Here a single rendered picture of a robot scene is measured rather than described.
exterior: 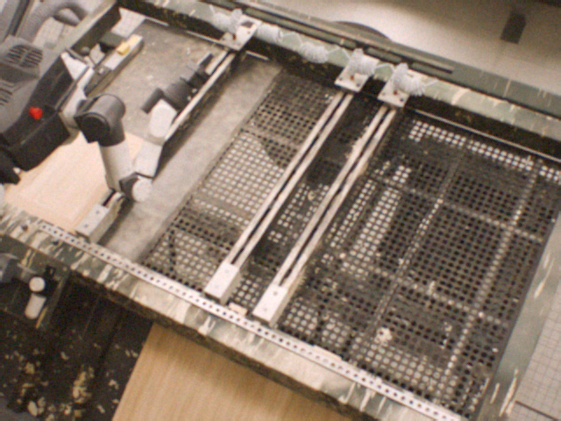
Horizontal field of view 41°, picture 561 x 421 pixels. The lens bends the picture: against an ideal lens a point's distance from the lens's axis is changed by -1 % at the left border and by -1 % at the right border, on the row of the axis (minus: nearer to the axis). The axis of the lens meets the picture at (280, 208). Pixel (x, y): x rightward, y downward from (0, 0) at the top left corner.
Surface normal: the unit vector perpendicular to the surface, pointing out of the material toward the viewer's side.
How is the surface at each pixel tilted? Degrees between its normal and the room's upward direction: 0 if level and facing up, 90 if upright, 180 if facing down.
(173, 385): 90
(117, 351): 90
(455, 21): 90
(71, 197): 60
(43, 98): 90
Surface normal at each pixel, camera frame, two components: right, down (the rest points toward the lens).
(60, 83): 0.88, 0.36
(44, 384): -0.28, -0.14
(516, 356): -0.04, -0.58
